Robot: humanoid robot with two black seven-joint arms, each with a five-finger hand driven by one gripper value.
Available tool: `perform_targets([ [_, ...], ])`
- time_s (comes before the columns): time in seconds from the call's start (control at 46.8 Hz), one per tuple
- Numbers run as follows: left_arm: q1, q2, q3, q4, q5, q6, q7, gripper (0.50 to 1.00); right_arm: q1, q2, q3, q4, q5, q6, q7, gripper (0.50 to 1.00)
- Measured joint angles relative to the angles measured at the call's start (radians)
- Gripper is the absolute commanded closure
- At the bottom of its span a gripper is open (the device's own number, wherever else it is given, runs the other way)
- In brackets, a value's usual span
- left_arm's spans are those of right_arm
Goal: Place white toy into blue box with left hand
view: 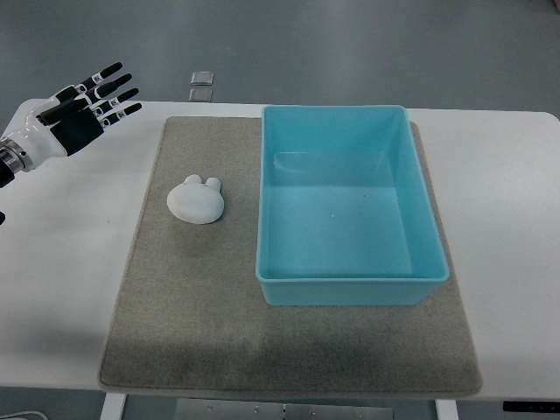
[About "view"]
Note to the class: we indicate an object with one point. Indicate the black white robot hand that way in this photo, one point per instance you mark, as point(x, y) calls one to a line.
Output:
point(71, 120)

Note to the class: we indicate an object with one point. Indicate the white bunny toy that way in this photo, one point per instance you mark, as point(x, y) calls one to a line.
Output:
point(196, 201)

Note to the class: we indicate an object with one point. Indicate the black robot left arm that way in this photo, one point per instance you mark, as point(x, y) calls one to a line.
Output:
point(7, 167)

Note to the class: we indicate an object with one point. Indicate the blue plastic box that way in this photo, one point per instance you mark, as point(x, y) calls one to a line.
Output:
point(345, 215)

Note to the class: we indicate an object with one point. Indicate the lower floor metal plate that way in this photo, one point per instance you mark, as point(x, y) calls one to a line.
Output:
point(200, 94)

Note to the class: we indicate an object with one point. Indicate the beige felt mat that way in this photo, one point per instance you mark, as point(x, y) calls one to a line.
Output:
point(190, 318)

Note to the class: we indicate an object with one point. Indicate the white table leg left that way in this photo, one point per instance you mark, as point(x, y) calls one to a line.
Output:
point(113, 406)

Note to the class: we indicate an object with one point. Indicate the white table leg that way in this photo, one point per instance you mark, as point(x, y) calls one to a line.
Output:
point(113, 406)
point(446, 409)

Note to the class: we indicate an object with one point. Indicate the metal table crossbar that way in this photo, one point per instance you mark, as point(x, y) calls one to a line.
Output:
point(216, 409)

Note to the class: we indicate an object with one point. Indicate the white table leg right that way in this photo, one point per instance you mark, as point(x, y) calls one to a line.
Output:
point(446, 409)

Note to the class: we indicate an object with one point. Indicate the black table control panel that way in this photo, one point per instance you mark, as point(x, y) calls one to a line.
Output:
point(531, 407)

